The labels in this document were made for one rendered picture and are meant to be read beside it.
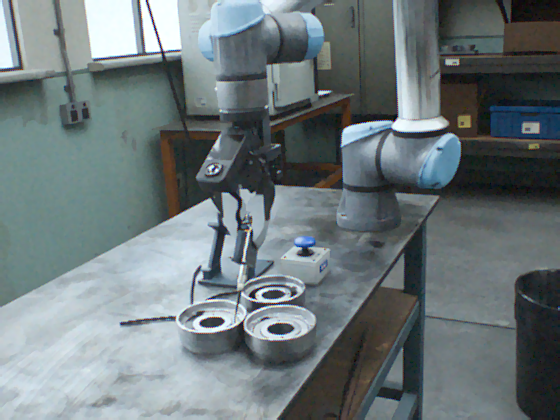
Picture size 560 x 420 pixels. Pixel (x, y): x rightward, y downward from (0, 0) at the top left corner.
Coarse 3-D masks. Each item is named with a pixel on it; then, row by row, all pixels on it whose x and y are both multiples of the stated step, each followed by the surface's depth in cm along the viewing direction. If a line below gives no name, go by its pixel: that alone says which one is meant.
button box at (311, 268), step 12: (288, 252) 111; (300, 252) 109; (312, 252) 109; (324, 252) 110; (288, 264) 108; (300, 264) 107; (312, 264) 106; (324, 264) 109; (300, 276) 107; (312, 276) 106; (324, 276) 110
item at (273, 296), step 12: (264, 276) 102; (276, 276) 102; (288, 276) 101; (252, 288) 100; (276, 288) 99; (300, 288) 99; (252, 300) 93; (264, 300) 95; (276, 300) 95; (288, 300) 93; (300, 300) 94; (252, 312) 94
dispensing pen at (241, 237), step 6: (240, 234) 90; (246, 234) 90; (240, 240) 90; (240, 246) 90; (234, 252) 90; (240, 252) 89; (234, 258) 89; (240, 258) 89; (240, 264) 91; (246, 264) 90; (240, 270) 90; (246, 270) 90; (240, 276) 90; (246, 276) 90; (240, 282) 90; (240, 288) 89; (240, 294) 89; (234, 318) 89
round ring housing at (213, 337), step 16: (192, 304) 93; (208, 304) 94; (224, 304) 93; (176, 320) 88; (208, 320) 91; (224, 320) 90; (240, 320) 87; (192, 336) 85; (208, 336) 84; (224, 336) 85; (240, 336) 87; (208, 352) 86; (224, 352) 86
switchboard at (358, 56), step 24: (336, 0) 448; (360, 0) 441; (384, 0) 433; (336, 24) 453; (360, 24) 446; (384, 24) 438; (336, 48) 459; (360, 48) 451; (384, 48) 443; (336, 72) 464; (360, 72) 459; (384, 72) 448; (360, 96) 462; (384, 96) 454; (336, 120) 497; (336, 144) 503
